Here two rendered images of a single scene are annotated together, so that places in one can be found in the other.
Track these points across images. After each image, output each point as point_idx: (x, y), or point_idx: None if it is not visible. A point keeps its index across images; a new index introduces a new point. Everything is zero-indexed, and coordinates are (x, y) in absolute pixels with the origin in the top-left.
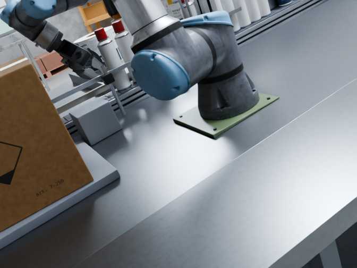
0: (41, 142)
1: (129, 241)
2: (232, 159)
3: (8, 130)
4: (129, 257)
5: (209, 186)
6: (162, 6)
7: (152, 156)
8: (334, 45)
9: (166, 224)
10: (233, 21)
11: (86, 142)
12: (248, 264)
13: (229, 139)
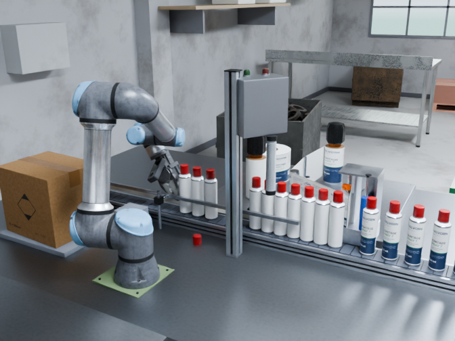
0: (42, 214)
1: (0, 281)
2: (60, 296)
3: (33, 199)
4: None
5: (34, 294)
6: (96, 197)
7: (83, 262)
8: (236, 310)
9: (8, 289)
10: (290, 227)
11: None
12: None
13: (87, 289)
